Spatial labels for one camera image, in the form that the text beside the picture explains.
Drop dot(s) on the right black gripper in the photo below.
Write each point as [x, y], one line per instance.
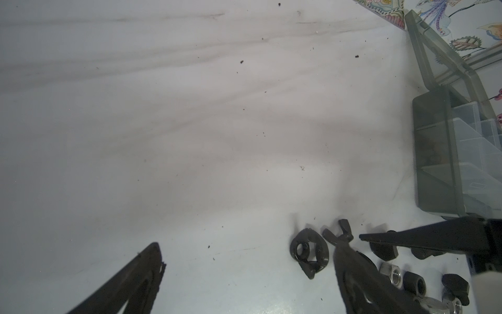
[481, 239]

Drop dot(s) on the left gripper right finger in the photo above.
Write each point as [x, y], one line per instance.
[362, 287]

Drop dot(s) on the black bolt right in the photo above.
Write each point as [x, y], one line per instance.
[423, 254]

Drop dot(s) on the black wing screw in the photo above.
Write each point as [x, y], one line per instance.
[455, 286]

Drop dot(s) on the grey plastic organizer box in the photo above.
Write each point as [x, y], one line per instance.
[457, 136]

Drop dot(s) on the black wing nut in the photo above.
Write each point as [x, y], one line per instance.
[309, 249]
[345, 237]

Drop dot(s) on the black bolt upper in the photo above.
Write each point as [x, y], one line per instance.
[384, 251]

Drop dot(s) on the black bolt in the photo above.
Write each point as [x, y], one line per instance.
[423, 254]
[384, 251]

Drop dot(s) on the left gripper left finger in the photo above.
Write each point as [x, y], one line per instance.
[133, 289]

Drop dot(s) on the black hex nut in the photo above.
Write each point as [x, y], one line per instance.
[414, 284]

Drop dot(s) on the silver bolt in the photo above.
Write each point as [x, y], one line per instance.
[435, 306]

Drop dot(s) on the silver nut upper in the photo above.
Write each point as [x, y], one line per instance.
[392, 273]

